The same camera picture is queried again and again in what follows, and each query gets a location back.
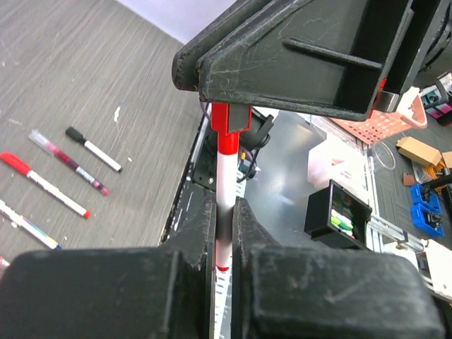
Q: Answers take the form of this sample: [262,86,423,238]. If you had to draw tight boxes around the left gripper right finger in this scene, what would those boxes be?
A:
[231,198,445,338]

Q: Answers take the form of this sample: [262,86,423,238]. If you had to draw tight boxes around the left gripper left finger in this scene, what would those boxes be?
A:
[1,194,216,338]

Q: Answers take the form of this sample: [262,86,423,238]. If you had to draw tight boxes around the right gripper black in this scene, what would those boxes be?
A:
[367,1,450,111]

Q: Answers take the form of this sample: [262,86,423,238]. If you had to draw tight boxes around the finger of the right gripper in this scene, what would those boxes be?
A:
[171,0,319,92]
[198,1,411,121]

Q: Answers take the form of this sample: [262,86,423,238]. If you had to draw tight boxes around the red pen cap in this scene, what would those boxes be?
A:
[211,102,252,134]

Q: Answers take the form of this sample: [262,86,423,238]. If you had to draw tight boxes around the black pen cap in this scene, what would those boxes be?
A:
[65,126,87,145]

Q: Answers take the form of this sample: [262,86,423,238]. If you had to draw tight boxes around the white pen crosswise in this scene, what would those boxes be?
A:
[82,137,123,173]

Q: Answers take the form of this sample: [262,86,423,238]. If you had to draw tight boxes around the dark red capped pen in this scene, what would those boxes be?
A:
[28,129,110,196]

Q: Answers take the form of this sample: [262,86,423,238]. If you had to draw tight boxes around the short white pen red tip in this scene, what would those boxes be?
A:
[1,152,91,219]

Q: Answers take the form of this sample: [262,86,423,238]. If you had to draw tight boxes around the black bin with markers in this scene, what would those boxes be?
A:
[304,180,372,250]

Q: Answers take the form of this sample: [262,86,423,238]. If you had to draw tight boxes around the coral plastic basket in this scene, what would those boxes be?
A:
[332,87,427,145]

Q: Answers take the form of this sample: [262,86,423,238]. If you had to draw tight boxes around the cardboard box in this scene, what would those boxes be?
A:
[395,136,442,167]

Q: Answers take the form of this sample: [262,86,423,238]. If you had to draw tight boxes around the blue storage boxes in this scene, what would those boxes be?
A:
[410,184,445,237]

